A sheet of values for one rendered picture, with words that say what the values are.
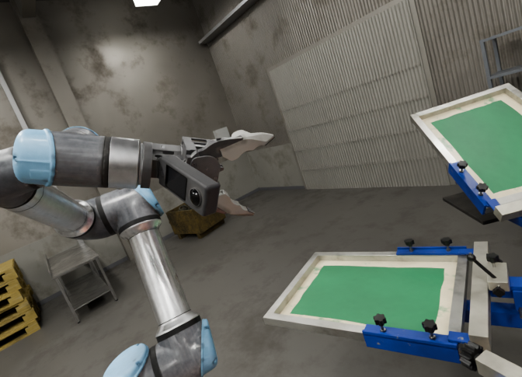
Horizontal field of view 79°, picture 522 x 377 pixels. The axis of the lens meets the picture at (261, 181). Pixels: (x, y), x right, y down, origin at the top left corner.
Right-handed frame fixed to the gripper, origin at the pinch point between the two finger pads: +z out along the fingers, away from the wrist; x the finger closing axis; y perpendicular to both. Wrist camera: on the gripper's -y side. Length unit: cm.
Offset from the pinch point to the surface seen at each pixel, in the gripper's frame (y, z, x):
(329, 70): 457, 290, 2
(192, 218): 475, 99, 324
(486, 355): -15, 72, 42
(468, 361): -13, 70, 47
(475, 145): 68, 150, 4
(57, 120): 626, -149, 205
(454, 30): 291, 344, -84
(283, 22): 564, 230, -55
